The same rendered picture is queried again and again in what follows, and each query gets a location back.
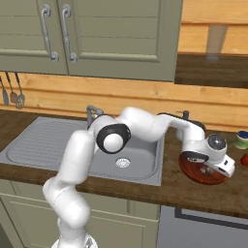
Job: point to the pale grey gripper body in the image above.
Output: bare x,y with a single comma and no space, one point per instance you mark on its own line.
207,170

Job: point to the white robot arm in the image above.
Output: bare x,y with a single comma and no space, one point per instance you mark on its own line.
77,155

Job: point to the green lower cupboard door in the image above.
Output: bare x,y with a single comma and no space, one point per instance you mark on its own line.
129,226

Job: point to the grey sink tap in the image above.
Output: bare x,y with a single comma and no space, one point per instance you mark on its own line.
93,113

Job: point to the wide green cupboard door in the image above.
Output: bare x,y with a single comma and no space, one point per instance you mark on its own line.
122,35

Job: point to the steel sink with drainer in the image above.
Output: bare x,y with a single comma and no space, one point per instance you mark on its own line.
42,142

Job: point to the narrow green cupboard door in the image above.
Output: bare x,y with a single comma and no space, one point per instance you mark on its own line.
19,29

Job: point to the red round fruit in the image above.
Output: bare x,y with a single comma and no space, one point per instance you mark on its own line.
245,160

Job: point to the grey dishwasher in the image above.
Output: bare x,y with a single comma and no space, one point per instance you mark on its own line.
200,231

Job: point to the dark wooden shelf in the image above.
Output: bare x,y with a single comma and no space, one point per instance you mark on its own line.
211,69

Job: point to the clear drinking glass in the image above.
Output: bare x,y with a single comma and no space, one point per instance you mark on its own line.
215,42

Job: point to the hanging grey slotted spoon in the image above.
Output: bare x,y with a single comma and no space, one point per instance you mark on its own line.
20,98

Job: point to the hanging grey knife-shaped tool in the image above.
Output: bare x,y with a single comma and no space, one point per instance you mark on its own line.
5,95

